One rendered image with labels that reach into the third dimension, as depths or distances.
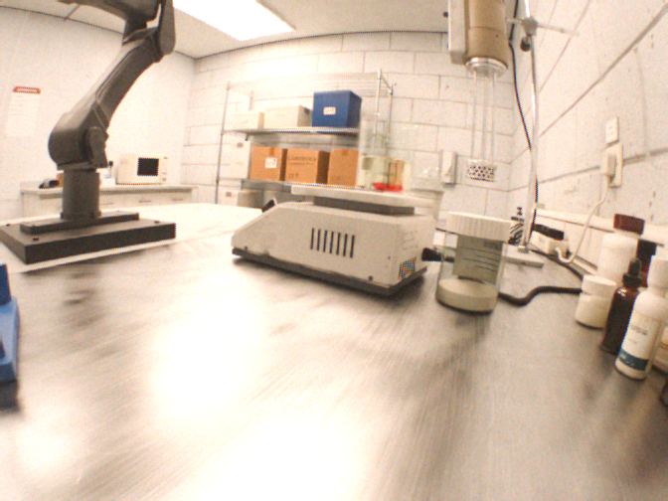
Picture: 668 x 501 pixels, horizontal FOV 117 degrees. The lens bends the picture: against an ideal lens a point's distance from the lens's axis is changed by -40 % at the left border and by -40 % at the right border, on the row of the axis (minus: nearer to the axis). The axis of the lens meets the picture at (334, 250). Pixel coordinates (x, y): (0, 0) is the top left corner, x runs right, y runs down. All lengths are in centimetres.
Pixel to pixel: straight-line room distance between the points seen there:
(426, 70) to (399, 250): 271
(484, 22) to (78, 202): 78
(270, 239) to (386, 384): 22
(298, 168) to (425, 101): 118
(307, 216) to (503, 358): 21
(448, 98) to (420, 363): 271
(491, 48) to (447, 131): 210
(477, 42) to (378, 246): 54
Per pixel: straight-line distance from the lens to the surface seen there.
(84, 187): 50
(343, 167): 254
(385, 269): 28
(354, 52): 318
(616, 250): 37
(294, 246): 33
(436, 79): 292
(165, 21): 66
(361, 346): 20
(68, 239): 41
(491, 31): 74
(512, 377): 20
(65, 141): 49
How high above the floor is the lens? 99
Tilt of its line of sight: 11 degrees down
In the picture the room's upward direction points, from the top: 6 degrees clockwise
